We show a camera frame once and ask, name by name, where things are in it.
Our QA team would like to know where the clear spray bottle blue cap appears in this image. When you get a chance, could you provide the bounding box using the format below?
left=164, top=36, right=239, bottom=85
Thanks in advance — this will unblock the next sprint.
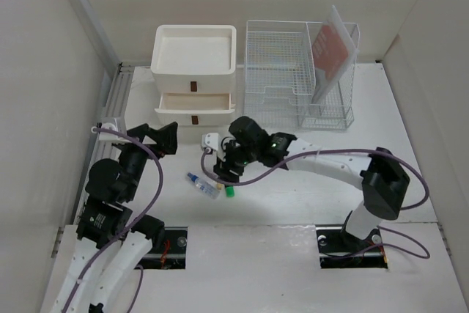
left=187, top=173, right=219, bottom=199

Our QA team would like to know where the clear mesh document pouch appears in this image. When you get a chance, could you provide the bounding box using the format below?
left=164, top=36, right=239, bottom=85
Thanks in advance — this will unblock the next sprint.
left=311, top=5, right=358, bottom=104

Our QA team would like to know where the white wire mesh file rack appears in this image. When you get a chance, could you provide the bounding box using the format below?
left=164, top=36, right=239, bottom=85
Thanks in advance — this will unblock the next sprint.
left=243, top=20, right=355, bottom=130

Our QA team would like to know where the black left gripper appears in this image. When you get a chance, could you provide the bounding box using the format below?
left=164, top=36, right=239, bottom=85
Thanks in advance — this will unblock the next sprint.
left=119, top=120, right=177, bottom=200

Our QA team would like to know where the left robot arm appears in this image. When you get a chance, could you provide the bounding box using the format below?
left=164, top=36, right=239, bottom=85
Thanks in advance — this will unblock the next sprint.
left=51, top=122, right=178, bottom=312

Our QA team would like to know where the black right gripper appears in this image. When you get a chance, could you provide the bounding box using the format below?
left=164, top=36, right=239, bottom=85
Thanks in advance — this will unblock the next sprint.
left=213, top=142, right=259, bottom=184

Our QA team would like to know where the white top drawer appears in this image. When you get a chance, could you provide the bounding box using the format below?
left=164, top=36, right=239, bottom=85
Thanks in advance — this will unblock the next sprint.
left=153, top=74, right=236, bottom=94

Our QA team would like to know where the white drawer organizer body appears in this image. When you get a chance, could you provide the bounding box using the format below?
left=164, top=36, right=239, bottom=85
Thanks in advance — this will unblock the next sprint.
left=149, top=24, right=238, bottom=136

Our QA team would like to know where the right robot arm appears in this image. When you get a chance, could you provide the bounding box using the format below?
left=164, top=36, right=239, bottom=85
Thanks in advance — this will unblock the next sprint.
left=212, top=116, right=410, bottom=250

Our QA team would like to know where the white drawer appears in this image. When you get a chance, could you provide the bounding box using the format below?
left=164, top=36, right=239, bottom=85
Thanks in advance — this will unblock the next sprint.
left=155, top=93, right=235, bottom=126
left=153, top=74, right=236, bottom=94

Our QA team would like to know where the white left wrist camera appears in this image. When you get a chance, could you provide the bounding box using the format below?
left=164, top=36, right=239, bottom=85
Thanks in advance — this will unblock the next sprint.
left=91, top=117, right=126, bottom=143

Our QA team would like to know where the green highlighter marker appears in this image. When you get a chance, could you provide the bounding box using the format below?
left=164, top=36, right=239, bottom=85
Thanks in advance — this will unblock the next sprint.
left=225, top=185, right=235, bottom=198

